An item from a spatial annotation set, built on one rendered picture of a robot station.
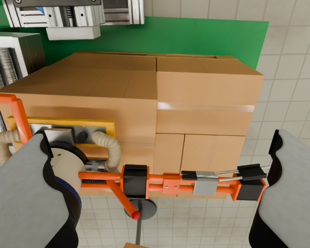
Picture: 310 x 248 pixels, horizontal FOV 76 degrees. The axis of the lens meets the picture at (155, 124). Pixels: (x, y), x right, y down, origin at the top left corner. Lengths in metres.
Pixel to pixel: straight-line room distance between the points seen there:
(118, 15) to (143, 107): 0.80
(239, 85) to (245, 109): 0.16
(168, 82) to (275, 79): 1.09
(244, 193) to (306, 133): 1.77
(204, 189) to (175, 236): 2.54
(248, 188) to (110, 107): 0.54
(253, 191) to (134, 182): 0.36
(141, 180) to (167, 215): 2.18
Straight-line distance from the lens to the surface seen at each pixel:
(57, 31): 0.70
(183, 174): 0.62
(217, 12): 1.69
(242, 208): 2.88
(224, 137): 1.37
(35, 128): 0.75
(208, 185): 0.65
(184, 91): 1.17
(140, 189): 0.64
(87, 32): 0.67
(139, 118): 0.78
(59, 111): 0.84
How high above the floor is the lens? 1.63
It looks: 61 degrees down
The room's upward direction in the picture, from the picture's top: 180 degrees counter-clockwise
